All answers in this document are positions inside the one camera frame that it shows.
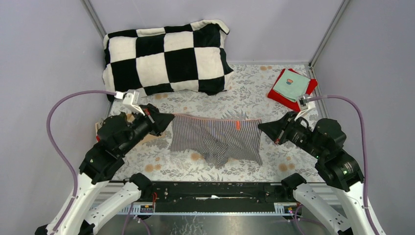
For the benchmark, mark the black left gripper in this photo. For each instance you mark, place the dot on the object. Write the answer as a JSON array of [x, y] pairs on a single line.
[[160, 121]]

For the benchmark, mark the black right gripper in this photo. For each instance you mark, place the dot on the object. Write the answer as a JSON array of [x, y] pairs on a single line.
[[274, 129]]

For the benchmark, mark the grey striped underwear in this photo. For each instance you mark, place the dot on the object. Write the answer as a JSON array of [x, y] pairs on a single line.
[[217, 140]]

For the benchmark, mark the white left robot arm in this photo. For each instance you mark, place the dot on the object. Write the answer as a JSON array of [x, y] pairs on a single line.
[[116, 137]]

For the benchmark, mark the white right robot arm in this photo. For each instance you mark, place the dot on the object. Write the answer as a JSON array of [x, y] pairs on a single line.
[[339, 170]]

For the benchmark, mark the red folded garment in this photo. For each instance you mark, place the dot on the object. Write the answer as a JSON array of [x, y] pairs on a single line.
[[291, 105]]

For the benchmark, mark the floral patterned bed sheet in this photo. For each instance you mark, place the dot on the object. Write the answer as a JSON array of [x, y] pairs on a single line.
[[246, 99]]

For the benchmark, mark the mint green folded cloth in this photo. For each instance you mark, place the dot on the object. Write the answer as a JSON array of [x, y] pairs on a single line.
[[291, 85]]

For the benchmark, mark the black white checkered pillow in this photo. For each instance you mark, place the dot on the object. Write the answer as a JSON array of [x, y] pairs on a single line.
[[168, 59]]

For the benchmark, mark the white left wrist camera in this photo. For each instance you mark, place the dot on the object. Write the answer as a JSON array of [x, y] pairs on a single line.
[[131, 102]]

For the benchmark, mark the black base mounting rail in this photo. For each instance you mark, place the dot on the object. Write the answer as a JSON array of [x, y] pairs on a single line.
[[217, 197]]

